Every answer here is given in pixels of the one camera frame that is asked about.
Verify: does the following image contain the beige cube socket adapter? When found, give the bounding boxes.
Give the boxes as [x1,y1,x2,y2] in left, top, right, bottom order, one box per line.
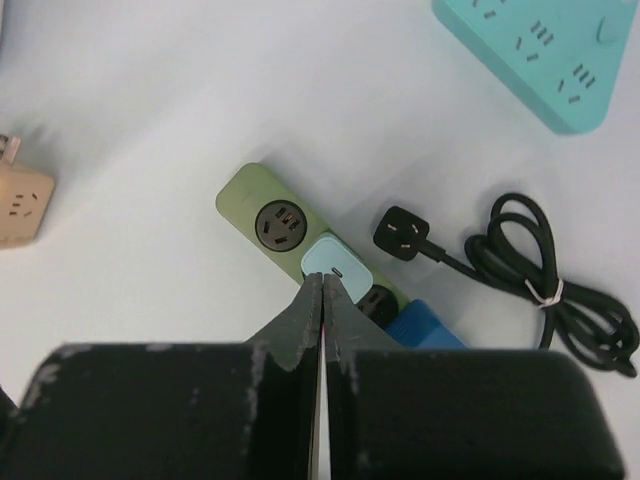
[0,134,55,250]

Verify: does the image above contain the green power strip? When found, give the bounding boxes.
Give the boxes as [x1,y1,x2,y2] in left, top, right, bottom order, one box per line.
[215,163,409,329]

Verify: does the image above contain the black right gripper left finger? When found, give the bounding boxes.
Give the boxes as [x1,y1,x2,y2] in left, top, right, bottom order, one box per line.
[1,274,323,479]

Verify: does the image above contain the teal mountain-shaped power strip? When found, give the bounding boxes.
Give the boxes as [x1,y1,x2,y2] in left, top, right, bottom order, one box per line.
[432,0,638,135]

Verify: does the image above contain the light blue plug charger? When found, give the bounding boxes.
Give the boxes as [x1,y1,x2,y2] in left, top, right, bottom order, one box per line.
[300,233,373,303]

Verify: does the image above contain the blue cube socket adapter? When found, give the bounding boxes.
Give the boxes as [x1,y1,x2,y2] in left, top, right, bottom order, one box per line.
[385,299,468,350]

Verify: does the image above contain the black coiled power cord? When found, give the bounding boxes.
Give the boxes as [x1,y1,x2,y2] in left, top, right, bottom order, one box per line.
[373,193,640,379]

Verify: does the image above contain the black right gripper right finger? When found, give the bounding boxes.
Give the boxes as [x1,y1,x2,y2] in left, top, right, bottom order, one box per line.
[323,275,626,479]

